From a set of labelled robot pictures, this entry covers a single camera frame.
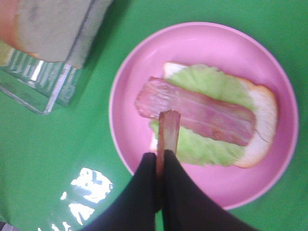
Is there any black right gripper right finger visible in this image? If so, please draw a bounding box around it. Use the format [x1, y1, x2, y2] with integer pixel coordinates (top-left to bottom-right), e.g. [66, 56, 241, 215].
[162, 150, 256, 231]

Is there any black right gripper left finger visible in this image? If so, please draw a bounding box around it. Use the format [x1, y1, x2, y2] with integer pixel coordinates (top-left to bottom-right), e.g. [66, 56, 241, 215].
[83, 153, 156, 231]

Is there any green lettuce leaf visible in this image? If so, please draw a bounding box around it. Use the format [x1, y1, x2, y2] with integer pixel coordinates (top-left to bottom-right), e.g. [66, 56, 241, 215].
[164, 62, 255, 167]

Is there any bacon strip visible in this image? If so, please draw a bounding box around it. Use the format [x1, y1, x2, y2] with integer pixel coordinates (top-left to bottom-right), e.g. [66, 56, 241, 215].
[134, 77, 256, 146]
[156, 110, 180, 178]

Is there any bread slice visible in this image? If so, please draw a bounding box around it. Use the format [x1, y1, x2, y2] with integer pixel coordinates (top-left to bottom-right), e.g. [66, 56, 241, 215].
[149, 61, 279, 169]
[0, 0, 91, 62]

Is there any green tablecloth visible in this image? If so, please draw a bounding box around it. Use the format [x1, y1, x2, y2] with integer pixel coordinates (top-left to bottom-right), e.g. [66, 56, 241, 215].
[0, 0, 308, 231]

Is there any left clear plastic tray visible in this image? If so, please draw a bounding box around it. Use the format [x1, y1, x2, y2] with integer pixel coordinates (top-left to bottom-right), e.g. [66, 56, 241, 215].
[0, 0, 111, 114]

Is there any pink round plate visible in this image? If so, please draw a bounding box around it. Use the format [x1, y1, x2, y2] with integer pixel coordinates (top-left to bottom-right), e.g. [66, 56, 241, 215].
[109, 22, 299, 210]

